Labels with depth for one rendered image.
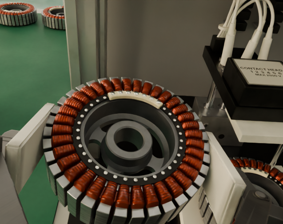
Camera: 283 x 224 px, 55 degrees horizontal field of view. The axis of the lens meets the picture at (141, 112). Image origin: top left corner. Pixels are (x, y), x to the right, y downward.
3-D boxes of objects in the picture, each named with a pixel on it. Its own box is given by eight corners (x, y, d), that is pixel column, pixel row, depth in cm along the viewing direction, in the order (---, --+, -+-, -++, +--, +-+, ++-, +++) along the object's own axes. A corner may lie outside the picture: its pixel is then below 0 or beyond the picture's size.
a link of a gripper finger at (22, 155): (17, 198, 14) (1, 196, 14) (52, 140, 21) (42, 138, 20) (20, 147, 13) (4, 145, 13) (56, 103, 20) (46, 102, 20)
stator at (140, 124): (199, 247, 17) (223, 228, 15) (22, 222, 16) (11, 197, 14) (191, 116, 25) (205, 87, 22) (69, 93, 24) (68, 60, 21)
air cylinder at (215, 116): (242, 147, 41) (254, 118, 37) (193, 145, 40) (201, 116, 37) (232, 125, 45) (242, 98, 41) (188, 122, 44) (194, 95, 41)
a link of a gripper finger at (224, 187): (234, 182, 14) (248, 185, 14) (203, 130, 21) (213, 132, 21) (217, 228, 15) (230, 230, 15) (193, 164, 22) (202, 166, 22)
